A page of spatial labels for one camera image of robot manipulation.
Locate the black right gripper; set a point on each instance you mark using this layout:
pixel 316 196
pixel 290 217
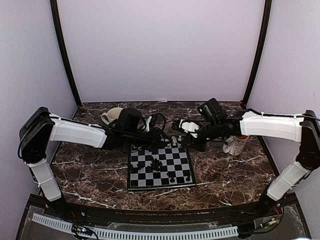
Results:
pixel 194 144

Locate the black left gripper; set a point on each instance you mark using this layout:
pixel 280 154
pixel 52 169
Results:
pixel 155 142

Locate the pile of black chess pieces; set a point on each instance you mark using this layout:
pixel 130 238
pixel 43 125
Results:
pixel 155 165

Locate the black grey chess board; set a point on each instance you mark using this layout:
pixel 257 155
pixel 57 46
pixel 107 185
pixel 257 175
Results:
pixel 147 182

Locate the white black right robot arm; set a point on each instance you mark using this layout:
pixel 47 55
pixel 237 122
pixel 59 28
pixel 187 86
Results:
pixel 302 128

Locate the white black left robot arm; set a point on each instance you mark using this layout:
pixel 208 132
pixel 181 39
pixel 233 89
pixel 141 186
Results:
pixel 128 128

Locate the white mug orange interior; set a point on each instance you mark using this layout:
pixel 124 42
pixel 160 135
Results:
pixel 234 145

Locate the cream floral mug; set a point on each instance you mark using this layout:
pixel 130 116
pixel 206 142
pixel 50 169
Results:
pixel 111 115

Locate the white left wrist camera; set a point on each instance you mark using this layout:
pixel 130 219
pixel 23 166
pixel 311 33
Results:
pixel 150 123

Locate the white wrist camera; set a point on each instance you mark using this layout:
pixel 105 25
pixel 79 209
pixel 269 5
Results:
pixel 150 123
pixel 186 126

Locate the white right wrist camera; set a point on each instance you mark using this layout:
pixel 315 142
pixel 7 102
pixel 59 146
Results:
pixel 186 126

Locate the black front rail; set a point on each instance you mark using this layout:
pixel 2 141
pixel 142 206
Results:
pixel 233 214

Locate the white slotted cable duct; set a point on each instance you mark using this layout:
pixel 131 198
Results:
pixel 108 234

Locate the black left frame post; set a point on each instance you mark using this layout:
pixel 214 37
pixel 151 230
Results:
pixel 63 51

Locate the black frame post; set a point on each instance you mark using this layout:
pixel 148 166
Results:
pixel 63 51
pixel 258 53

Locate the black right frame post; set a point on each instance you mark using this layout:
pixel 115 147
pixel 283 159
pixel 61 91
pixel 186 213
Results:
pixel 258 53

